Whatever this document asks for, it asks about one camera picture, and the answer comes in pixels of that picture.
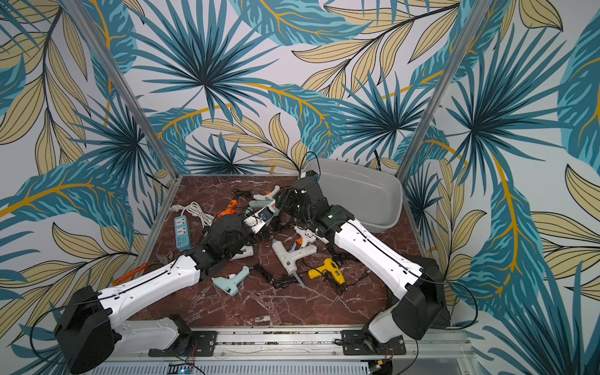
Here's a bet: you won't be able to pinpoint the white small glue gun pair-left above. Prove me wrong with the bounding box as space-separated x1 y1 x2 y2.
294 226 317 249

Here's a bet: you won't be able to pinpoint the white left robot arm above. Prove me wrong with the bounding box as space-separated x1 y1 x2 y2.
54 215 265 374

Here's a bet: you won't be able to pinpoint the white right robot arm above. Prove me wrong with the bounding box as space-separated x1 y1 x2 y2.
274 176 445 353

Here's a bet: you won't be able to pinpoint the large white pink-tip glue gun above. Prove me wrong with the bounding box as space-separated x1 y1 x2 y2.
231 245 254 260

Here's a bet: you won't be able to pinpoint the orange small glue gun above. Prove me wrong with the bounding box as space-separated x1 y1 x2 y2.
217 199 238 218

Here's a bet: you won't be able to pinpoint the mint green large glue gun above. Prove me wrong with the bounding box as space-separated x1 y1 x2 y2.
245 200 276 214

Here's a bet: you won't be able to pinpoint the mint green small glue gun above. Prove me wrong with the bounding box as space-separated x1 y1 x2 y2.
212 266 250 297

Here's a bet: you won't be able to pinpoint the grey plastic storage box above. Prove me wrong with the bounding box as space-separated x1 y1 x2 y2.
302 159 403 233

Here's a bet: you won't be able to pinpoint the yellow glue gun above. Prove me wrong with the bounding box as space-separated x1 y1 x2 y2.
308 258 345 286

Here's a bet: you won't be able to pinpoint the blue white power strip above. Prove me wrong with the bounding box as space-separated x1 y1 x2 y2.
173 215 192 252

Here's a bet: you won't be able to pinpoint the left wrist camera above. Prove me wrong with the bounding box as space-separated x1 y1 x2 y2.
243 206 280 234

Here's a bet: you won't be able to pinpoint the white coiled power cable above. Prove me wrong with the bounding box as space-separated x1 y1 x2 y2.
168 201 216 228

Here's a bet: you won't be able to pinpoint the orange handled pliers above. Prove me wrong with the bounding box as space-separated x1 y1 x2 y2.
111 263 148 287

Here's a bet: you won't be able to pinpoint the aluminium front rail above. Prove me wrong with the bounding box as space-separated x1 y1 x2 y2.
92 325 484 374

